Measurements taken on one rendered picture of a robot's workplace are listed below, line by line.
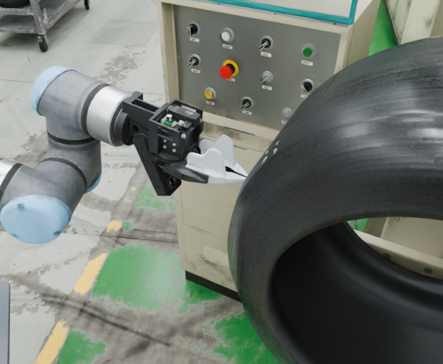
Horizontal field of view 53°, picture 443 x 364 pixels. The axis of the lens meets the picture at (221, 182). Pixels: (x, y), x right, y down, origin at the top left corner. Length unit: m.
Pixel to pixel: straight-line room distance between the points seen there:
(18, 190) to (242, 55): 0.81
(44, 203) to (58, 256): 1.64
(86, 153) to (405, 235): 0.66
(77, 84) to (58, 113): 0.06
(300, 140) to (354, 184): 0.08
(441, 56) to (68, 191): 0.55
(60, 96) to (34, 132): 2.52
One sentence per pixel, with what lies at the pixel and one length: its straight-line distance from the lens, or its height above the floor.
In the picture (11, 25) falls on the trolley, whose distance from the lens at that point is 4.56.
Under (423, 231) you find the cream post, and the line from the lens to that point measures 1.00.
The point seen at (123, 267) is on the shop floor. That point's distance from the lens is 2.20.
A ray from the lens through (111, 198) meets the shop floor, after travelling 2.57.
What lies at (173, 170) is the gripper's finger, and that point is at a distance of 0.67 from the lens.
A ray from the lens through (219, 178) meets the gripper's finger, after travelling 0.66.
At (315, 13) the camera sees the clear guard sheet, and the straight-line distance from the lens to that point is 1.19.
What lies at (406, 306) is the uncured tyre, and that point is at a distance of 0.96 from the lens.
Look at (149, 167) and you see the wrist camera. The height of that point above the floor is 1.22.
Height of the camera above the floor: 1.66
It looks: 40 degrees down
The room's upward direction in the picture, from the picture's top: straight up
